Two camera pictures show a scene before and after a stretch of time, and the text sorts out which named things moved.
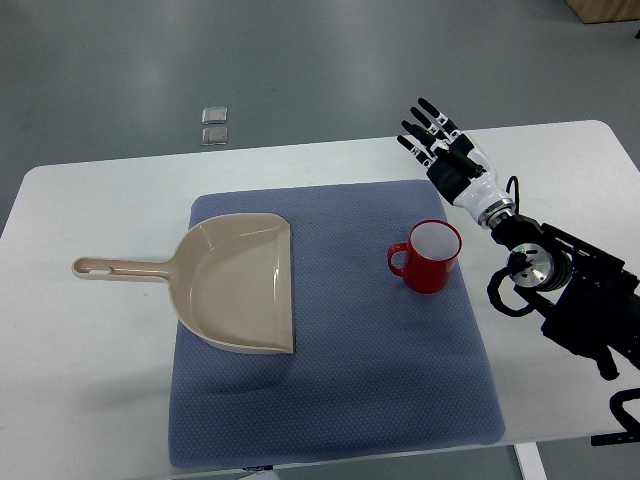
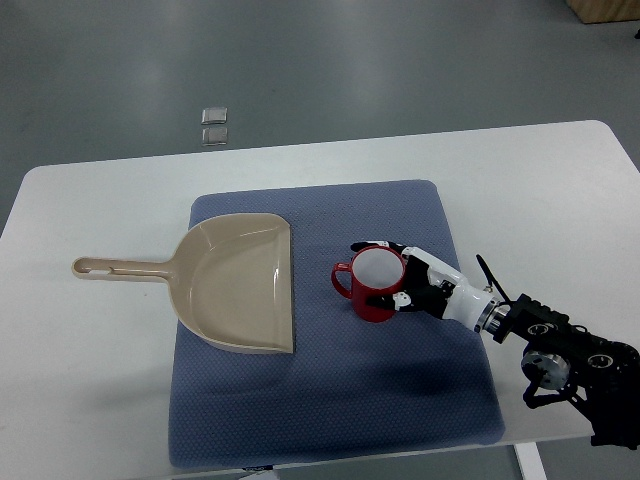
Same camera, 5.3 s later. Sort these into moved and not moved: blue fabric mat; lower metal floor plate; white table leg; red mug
Moved: red mug
Not moved: white table leg; lower metal floor plate; blue fabric mat
